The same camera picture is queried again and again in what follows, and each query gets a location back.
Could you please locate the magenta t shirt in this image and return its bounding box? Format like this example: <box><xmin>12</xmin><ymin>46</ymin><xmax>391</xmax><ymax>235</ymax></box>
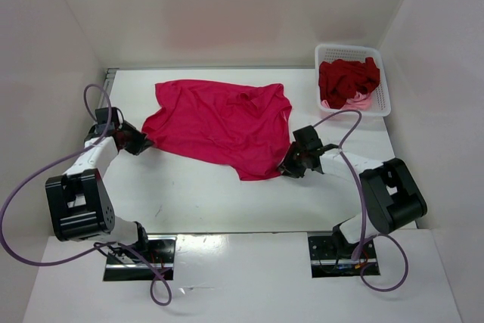
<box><xmin>142</xmin><ymin>79</ymin><xmax>292</xmax><ymax>182</ymax></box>

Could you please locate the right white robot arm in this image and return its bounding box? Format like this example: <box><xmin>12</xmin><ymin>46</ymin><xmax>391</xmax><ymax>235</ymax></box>
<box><xmin>279</xmin><ymin>126</ymin><xmax>428</xmax><ymax>257</ymax></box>

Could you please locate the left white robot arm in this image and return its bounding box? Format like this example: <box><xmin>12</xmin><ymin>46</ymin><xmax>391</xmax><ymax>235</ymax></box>
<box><xmin>45</xmin><ymin>107</ymin><xmax>154</xmax><ymax>262</ymax></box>

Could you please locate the light pink t shirt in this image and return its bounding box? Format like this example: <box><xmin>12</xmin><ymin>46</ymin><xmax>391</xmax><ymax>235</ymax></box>
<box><xmin>320</xmin><ymin>92</ymin><xmax>373</xmax><ymax>110</ymax></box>

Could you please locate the dark red t shirt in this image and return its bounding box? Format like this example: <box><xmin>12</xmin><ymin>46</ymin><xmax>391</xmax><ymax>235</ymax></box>
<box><xmin>318</xmin><ymin>57</ymin><xmax>381</xmax><ymax>100</ymax></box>

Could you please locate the white plastic basket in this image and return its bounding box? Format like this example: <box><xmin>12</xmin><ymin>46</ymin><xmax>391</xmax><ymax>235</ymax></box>
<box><xmin>315</xmin><ymin>44</ymin><xmax>391</xmax><ymax>117</ymax></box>

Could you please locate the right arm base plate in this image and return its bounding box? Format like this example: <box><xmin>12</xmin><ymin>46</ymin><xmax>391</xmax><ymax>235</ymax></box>
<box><xmin>307</xmin><ymin>231</ymin><xmax>380</xmax><ymax>278</ymax></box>

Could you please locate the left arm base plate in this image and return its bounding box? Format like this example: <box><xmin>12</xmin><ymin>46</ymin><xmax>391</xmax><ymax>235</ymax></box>
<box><xmin>103</xmin><ymin>234</ymin><xmax>177</xmax><ymax>282</ymax></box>

